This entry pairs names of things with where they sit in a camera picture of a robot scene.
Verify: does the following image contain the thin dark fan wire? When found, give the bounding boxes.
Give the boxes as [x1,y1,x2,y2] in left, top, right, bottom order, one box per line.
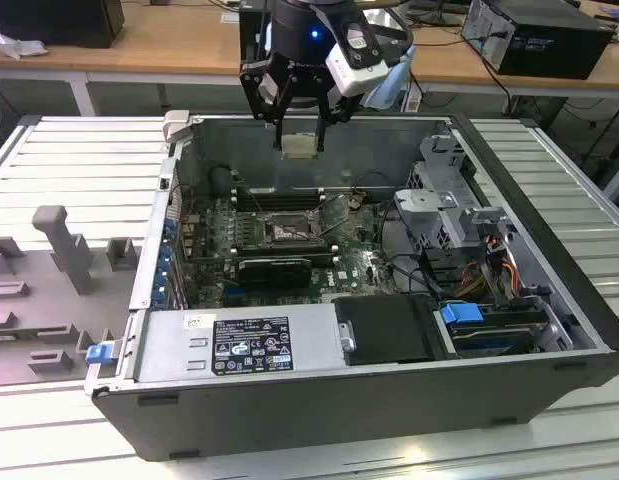
[352,171,399,195]

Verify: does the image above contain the wooden desk white frame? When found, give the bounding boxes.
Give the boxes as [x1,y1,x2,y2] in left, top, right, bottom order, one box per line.
[408,0,619,101]
[0,0,415,119]

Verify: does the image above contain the metal CPU socket cover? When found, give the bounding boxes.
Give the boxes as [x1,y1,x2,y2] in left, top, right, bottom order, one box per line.
[316,194,351,236]

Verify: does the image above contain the black desktop PC tower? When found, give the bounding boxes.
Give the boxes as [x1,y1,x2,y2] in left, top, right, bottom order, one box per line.
[461,0,616,81]

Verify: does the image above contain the grey case handle latch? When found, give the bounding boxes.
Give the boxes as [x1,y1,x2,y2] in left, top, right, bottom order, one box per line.
[161,110,194,147]

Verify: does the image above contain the crumpled white paper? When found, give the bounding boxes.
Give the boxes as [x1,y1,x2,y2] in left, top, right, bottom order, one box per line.
[0,28,51,62]

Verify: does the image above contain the silver power supply unit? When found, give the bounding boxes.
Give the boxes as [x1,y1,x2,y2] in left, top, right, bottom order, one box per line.
[133,304,351,384]

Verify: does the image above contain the grey parts rack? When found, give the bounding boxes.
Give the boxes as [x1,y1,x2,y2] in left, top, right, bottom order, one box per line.
[0,204,146,387]

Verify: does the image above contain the black plastic bay cover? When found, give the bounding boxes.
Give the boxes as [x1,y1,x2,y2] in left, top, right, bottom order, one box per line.
[333,294,441,366]

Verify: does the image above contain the CPU socket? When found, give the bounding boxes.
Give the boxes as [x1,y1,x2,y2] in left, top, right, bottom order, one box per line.
[261,212,316,242]

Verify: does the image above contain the silver metal drive cage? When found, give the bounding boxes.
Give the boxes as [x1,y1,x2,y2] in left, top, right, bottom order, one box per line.
[393,133,520,254]

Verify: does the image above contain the thick black cable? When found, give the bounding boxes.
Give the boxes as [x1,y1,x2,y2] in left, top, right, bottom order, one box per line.
[378,199,443,304]

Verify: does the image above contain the black box on desk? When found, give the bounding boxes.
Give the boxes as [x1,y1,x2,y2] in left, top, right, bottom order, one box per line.
[0,0,126,50]

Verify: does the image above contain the blue case release latch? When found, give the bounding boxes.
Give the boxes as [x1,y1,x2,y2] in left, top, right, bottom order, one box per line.
[86,343,116,366]

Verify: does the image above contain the black upright computer box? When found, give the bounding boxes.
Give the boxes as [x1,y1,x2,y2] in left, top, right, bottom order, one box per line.
[238,8,273,67]

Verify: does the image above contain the yellow orange power wire bundle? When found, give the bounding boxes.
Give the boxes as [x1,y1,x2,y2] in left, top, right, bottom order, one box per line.
[457,238,521,297]

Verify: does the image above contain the black monitor stand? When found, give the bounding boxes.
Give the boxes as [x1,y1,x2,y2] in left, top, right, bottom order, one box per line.
[406,0,471,29]

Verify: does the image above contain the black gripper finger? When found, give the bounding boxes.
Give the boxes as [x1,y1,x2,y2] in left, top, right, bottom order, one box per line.
[238,68,296,151]
[312,78,363,152]

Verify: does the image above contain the black graphics card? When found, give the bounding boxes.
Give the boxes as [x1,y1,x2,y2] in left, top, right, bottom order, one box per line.
[236,257,314,289]

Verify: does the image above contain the white power strip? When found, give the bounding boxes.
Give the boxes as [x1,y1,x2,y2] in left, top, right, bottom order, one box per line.
[401,81,424,114]

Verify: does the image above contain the silver square CPU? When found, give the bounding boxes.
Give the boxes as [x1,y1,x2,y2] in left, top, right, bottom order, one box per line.
[280,133,324,160]

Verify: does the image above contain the white-latch RAM slot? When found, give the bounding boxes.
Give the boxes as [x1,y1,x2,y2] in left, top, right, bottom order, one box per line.
[230,186,326,195]
[228,250,336,261]
[228,241,336,250]
[230,195,326,205]

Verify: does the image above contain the white wrist camera black plate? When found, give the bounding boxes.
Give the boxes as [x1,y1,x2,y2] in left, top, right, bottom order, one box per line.
[324,17,390,96]

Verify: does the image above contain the black hanging power cable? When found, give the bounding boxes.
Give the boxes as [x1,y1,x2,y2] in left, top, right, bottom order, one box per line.
[481,47,523,119]

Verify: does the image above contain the green motherboard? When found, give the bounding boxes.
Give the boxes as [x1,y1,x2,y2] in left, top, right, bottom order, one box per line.
[186,192,425,311]

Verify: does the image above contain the black open PC case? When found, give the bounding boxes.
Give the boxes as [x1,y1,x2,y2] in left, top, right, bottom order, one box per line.
[83,109,619,464]

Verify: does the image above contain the hard disk in blue carrier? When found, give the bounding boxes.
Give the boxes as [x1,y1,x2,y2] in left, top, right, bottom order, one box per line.
[437,301,549,359]

